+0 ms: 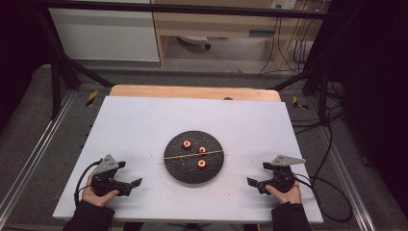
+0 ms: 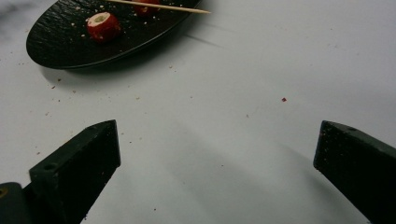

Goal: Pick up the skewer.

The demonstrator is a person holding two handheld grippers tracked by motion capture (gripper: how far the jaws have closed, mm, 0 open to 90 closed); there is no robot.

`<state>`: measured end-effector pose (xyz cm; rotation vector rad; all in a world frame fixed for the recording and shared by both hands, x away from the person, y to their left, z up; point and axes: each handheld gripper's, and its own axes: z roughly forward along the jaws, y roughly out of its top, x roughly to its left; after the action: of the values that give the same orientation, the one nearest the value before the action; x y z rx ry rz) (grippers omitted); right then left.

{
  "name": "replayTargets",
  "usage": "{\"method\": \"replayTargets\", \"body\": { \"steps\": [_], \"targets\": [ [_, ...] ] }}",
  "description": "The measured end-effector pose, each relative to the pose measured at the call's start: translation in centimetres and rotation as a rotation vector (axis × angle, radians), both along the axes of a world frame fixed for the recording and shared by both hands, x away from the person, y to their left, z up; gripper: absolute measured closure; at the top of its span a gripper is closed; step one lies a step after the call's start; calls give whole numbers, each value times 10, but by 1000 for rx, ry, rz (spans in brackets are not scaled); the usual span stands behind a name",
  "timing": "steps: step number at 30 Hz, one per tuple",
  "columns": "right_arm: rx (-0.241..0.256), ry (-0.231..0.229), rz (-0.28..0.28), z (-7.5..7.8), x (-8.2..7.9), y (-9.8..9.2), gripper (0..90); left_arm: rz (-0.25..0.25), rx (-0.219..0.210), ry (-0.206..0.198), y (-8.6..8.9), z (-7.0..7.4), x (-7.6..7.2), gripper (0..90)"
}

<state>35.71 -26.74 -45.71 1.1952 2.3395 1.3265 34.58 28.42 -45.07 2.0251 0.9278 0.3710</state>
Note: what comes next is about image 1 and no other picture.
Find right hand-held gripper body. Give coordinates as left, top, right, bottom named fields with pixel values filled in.
left=256, top=155, right=307, bottom=195

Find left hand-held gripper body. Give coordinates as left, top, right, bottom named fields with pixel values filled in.
left=90, top=154, right=133, bottom=197

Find round black textured plate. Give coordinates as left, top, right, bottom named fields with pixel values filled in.
left=163, top=130, right=225, bottom=185

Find thin bamboo skewer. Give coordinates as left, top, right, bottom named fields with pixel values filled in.
left=164, top=149, right=224, bottom=161

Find person's right hand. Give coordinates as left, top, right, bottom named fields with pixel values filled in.
left=265, top=183, right=303, bottom=205

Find person's left hand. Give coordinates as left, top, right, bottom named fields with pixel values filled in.
left=81, top=172, right=120, bottom=208

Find wooden table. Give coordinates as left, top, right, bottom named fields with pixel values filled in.
left=109, top=84, right=282, bottom=103

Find white cabinet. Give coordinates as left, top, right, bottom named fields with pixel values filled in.
left=48, top=8, right=161, bottom=63

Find black curtain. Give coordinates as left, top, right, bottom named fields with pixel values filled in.
left=0, top=0, right=52, bottom=129
left=330, top=0, right=408, bottom=210

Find grey chair base with caster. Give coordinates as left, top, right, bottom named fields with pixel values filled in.
left=177, top=36, right=212, bottom=50

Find white power strip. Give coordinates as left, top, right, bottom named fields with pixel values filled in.
left=270, top=0, right=297, bottom=10

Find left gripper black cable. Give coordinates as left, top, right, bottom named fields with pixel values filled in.
left=73, top=159, right=104, bottom=206

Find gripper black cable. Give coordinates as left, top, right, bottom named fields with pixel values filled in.
left=73, top=159, right=104, bottom=206
left=292, top=172, right=354, bottom=223

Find aluminium floor rail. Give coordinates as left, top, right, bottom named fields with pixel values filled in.
left=316, top=128, right=377, bottom=231
left=0, top=90, right=77, bottom=220

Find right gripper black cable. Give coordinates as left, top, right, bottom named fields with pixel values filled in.
left=292, top=172, right=354, bottom=223

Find black floor cables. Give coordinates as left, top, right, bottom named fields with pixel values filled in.
left=290, top=80, right=346, bottom=136

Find black metal frame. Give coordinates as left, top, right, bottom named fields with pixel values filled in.
left=32, top=0, right=333, bottom=120

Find hanging black cables bundle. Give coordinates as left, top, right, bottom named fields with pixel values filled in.
left=258, top=15, right=321, bottom=77

